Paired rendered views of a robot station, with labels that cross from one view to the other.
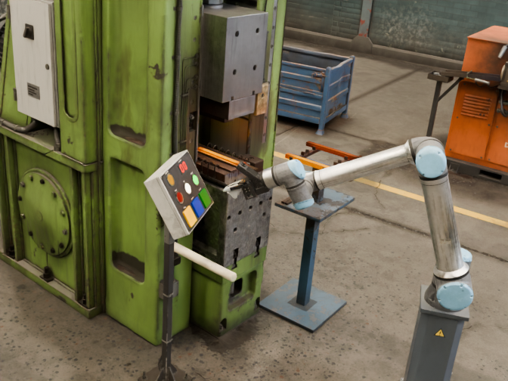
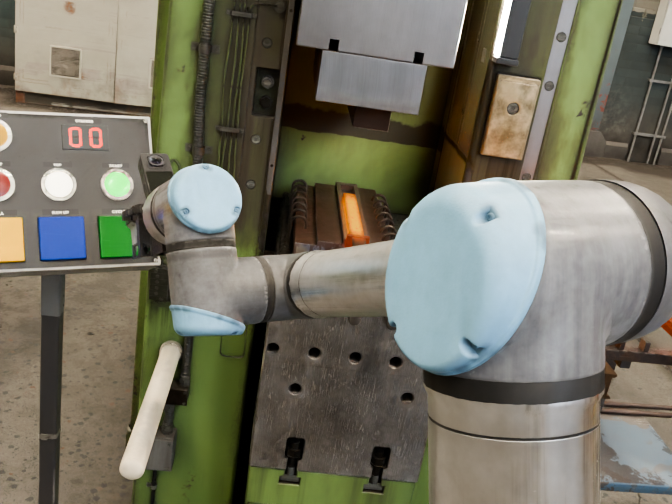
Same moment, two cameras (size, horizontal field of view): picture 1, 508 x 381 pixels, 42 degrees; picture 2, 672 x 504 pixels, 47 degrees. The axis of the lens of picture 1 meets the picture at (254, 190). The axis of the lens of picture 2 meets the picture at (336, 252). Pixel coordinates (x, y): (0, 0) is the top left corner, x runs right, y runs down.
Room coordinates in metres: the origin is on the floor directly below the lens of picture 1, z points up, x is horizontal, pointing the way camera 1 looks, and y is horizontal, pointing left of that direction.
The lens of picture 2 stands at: (2.09, -0.97, 1.53)
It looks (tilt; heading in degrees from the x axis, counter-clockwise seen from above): 21 degrees down; 47
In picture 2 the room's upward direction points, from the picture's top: 9 degrees clockwise
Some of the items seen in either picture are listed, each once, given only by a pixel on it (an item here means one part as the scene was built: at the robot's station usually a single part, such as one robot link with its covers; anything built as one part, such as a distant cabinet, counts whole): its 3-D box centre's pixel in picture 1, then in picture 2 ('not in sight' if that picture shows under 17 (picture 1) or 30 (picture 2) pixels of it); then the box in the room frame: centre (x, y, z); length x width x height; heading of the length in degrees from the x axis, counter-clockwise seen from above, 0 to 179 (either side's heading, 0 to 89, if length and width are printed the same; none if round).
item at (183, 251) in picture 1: (200, 260); (153, 404); (2.78, 0.23, 0.62); 0.44 x 0.05 x 0.05; 52
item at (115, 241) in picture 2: (203, 198); (120, 236); (2.68, 0.22, 1.01); 0.07 x 0.05 x 0.07; 167
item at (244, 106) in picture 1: (211, 97); (363, 67); (3.24, 0.26, 1.32); 0.42 x 0.20 x 0.10; 52
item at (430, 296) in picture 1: (446, 291); not in sight; (2.63, -0.94, 0.65); 0.19 x 0.19 x 0.10
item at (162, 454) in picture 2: (168, 289); (155, 447); (2.89, 0.40, 0.36); 0.09 x 0.07 x 0.12; 142
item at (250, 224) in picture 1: (211, 202); (343, 327); (3.28, 0.23, 0.69); 0.56 x 0.38 x 0.45; 52
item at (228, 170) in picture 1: (208, 162); (337, 224); (3.24, 0.26, 0.96); 0.42 x 0.20 x 0.09; 52
